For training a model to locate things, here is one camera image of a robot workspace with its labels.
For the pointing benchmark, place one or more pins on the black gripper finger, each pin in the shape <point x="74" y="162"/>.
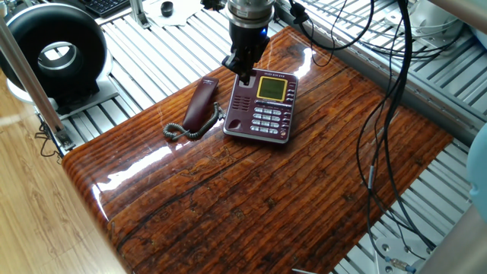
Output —
<point x="248" y="70"/>
<point x="232" y="62"/>

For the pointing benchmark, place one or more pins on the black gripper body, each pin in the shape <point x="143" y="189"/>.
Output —
<point x="249" y="38"/>

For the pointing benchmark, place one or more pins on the maroon telephone handset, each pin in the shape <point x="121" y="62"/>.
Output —
<point x="199" y="102"/>

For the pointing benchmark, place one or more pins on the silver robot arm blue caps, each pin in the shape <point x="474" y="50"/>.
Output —
<point x="251" y="9"/>

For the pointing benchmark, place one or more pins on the maroon telephone base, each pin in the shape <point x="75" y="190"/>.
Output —
<point x="262" y="110"/>

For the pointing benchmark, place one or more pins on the white paper sheet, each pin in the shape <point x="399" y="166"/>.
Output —
<point x="186" y="11"/>

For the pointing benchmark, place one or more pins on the small black cap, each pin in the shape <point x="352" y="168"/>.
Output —
<point x="166" y="8"/>

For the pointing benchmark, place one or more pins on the black keyboard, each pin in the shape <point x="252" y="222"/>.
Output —
<point x="104" y="5"/>

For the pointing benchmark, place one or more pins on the silver plate with holes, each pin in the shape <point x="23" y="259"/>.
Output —
<point x="430" y="23"/>

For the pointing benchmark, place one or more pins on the short aluminium upright post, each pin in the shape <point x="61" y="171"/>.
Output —
<point x="139" y="13"/>

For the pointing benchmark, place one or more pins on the grey aluminium frame rail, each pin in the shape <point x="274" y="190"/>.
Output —
<point x="437" y="99"/>

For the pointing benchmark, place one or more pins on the aluminium frame post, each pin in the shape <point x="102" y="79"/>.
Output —
<point x="30" y="83"/>

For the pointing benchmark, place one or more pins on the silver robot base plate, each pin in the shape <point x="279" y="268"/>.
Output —
<point x="392" y="247"/>

